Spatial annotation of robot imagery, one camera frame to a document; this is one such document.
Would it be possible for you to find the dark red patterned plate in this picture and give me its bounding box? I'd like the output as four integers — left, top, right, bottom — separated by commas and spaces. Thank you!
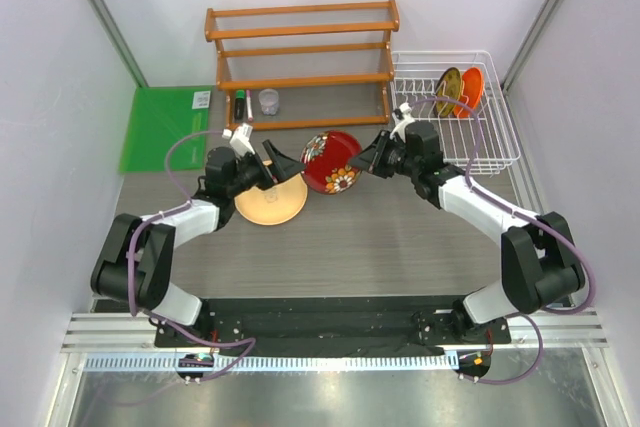
300, 130, 362, 195

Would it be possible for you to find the orange wooden shelf rack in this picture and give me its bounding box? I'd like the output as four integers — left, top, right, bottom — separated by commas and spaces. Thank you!
203, 0, 401, 134

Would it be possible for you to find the cream yellow plate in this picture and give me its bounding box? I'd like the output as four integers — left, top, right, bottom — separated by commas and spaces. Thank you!
234, 174, 308, 226

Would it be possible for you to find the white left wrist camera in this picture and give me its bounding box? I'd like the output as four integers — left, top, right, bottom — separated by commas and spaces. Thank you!
222, 123, 255, 157

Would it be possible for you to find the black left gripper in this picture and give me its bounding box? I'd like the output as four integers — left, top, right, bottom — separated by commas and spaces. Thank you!
227, 141, 306, 198

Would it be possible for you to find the aluminium front rail frame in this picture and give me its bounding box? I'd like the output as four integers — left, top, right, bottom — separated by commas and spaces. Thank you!
62, 311, 608, 382

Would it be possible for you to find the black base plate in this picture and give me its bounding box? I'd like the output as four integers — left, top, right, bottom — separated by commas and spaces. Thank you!
154, 294, 512, 359

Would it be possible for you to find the olive yellow patterned plate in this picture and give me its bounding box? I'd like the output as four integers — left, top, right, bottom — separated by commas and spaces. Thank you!
435, 67, 463, 117

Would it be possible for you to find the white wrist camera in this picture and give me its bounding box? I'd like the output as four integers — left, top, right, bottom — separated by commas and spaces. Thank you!
222, 123, 255, 157
391, 102, 415, 142

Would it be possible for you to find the clear plastic cup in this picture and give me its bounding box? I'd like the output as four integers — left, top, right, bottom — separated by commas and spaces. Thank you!
258, 88, 279, 116

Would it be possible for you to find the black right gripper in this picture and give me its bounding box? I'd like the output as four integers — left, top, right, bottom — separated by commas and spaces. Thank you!
349, 130, 420, 179

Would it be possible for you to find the orange plastic plate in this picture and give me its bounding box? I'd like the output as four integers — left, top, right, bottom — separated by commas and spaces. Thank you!
453, 67, 484, 119

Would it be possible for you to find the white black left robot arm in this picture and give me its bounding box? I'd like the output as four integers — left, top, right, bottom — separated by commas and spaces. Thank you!
90, 141, 304, 346

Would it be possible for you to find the black green marker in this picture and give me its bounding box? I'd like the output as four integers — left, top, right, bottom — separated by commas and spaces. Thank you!
233, 90, 246, 121

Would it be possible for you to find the white wire dish rack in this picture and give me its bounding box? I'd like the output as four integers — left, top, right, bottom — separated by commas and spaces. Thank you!
390, 50, 521, 175

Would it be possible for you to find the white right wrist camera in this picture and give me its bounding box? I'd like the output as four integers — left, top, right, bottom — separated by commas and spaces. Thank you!
391, 102, 415, 142

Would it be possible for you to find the green plastic mat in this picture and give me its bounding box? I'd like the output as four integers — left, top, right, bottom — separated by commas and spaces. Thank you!
119, 86, 212, 173

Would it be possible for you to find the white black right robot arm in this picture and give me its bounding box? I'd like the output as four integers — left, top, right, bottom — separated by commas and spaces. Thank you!
349, 121, 587, 342

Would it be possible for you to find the pink white marker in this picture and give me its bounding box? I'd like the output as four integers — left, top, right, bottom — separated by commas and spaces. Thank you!
245, 89, 254, 123

